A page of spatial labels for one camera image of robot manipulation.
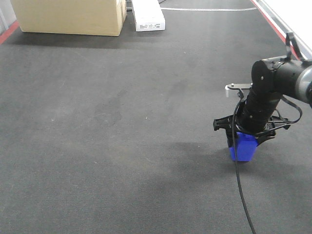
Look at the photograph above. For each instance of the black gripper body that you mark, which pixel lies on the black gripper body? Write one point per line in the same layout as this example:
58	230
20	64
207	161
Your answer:
269	131

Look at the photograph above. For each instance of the blue plastic parts cup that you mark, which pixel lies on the blue plastic parts cup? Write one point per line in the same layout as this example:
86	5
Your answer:
245	147

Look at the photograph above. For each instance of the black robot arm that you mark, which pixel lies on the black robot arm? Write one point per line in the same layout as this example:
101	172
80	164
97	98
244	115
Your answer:
272	79

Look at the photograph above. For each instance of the black conveyor belt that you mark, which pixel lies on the black conveyor belt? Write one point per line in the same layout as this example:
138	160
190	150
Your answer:
114	135

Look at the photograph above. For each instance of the long white flat box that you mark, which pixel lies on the long white flat box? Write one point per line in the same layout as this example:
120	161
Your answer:
148	15

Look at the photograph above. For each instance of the large open cardboard box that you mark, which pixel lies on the large open cardboard box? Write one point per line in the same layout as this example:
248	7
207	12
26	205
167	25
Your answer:
78	17

